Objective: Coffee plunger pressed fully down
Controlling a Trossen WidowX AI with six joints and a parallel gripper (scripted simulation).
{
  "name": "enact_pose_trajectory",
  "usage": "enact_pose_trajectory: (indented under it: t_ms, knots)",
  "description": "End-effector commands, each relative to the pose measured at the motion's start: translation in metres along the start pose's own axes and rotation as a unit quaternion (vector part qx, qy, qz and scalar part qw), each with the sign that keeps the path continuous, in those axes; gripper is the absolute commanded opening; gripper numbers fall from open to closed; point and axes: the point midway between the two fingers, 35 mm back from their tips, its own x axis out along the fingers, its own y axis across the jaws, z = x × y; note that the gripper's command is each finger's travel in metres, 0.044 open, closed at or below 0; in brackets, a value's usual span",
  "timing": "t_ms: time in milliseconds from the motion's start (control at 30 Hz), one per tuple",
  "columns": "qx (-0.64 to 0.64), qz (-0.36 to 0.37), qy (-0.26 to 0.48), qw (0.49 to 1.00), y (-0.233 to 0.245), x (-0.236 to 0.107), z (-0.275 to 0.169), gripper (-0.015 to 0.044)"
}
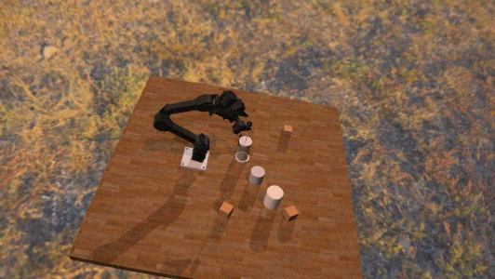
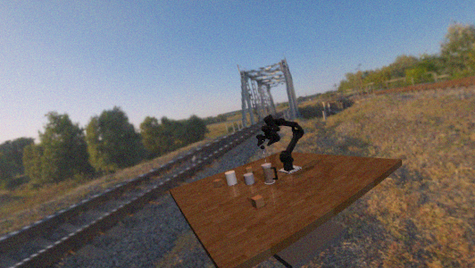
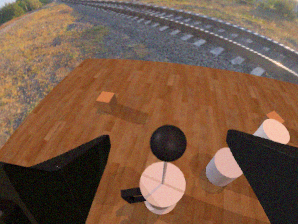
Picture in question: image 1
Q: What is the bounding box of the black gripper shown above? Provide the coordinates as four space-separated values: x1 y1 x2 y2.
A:
222 107 251 135

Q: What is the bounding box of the small orange cube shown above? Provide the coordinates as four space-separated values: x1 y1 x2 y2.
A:
219 202 234 219
282 125 292 138
283 206 299 222

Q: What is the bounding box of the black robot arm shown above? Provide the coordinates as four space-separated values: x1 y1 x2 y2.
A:
153 90 246 163

